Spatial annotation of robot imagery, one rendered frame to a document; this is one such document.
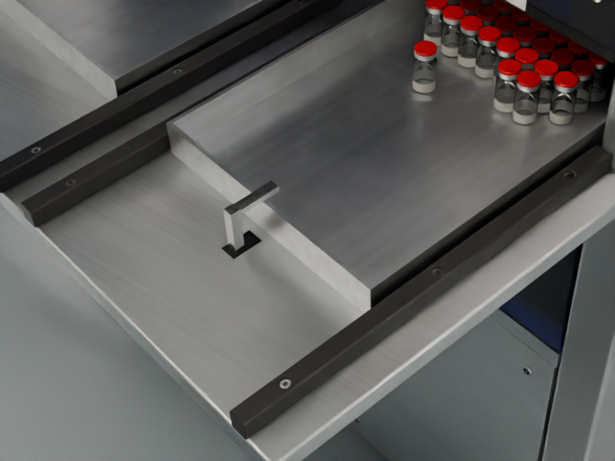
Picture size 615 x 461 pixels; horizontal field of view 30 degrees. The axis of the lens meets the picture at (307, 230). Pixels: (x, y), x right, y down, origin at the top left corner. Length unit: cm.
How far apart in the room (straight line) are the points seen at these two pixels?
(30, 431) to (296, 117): 104
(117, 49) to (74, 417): 93
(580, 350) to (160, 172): 47
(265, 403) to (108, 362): 120
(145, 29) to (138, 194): 23
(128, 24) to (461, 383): 59
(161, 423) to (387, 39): 96
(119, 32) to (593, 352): 57
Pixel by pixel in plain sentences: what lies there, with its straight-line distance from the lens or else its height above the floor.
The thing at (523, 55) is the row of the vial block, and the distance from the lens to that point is 105.
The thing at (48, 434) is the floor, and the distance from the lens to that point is 195.
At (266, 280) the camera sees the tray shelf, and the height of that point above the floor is 88.
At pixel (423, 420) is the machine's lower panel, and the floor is 27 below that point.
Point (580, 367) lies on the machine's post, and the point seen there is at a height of 61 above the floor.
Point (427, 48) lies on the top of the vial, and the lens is 105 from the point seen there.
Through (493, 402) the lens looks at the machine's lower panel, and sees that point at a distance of 139.
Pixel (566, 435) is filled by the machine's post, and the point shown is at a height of 48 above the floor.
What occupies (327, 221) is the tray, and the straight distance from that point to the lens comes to 95.
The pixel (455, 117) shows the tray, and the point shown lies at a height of 88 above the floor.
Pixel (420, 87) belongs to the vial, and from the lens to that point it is 107.
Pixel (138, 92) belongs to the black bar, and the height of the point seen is 90.
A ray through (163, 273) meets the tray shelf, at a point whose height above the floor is 88.
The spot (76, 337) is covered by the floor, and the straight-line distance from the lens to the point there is 206.
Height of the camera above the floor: 157
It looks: 47 degrees down
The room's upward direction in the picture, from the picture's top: 4 degrees counter-clockwise
